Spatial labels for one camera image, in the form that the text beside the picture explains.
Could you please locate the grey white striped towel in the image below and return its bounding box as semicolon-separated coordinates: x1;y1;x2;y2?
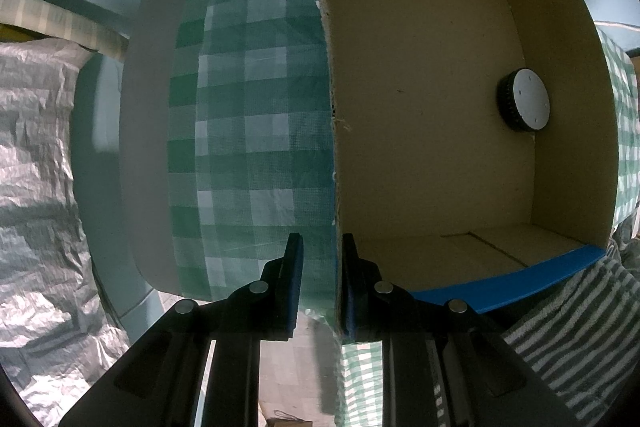
502;252;640;427

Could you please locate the green checkered cloth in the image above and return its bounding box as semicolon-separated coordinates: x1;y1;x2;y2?
167;0;640;427

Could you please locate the pale checkered cushion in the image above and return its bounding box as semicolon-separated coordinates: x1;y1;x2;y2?
0;0;131;58

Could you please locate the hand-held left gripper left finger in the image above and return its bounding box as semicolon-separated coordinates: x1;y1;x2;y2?
60;232;306;427

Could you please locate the cardboard box with blue rim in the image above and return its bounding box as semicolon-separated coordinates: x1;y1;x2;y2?
119;0;623;338

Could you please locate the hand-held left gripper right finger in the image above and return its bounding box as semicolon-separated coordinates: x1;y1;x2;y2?
341;233;596;427

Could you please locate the silver crinkled foil sheet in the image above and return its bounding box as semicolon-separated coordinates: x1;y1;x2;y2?
0;38;131;423

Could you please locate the round black white device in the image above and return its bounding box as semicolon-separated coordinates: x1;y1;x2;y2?
496;68;550;134

